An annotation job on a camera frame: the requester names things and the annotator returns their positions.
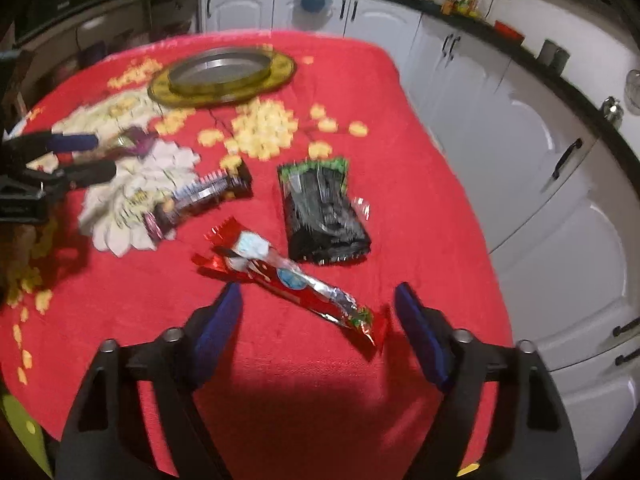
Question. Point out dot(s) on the red bowl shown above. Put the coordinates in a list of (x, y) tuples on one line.
[(509, 30)]

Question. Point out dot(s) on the small clear plastic scrap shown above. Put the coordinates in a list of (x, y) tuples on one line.
[(361, 208)]

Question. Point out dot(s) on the grey metal pot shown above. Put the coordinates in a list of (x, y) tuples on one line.
[(554, 54)]

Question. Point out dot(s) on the steel kettle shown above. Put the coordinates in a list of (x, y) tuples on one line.
[(611, 109)]

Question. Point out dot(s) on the black and green packet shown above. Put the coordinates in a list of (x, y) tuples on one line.
[(322, 210)]

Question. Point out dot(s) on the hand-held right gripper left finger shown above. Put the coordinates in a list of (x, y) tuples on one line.
[(217, 335)]

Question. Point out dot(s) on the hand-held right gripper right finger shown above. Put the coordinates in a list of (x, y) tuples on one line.
[(422, 335)]

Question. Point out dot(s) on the purple candy wrapper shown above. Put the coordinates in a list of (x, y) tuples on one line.
[(140, 144)]

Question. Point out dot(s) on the red snack wrapper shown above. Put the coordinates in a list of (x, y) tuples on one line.
[(295, 282)]

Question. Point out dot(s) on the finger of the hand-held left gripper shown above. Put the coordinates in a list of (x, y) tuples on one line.
[(85, 174), (75, 143)]

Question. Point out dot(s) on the round metal tray yellow rim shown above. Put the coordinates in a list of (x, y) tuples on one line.
[(220, 67)]

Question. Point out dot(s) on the white kitchen cabinets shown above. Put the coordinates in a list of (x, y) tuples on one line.
[(525, 125)]

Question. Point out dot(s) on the brown and silver wrapper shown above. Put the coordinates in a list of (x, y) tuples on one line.
[(200, 195)]

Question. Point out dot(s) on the blue hanging bag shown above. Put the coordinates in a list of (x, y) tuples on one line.
[(314, 0)]

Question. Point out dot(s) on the red floral tablecloth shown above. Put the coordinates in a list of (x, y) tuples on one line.
[(400, 170)]

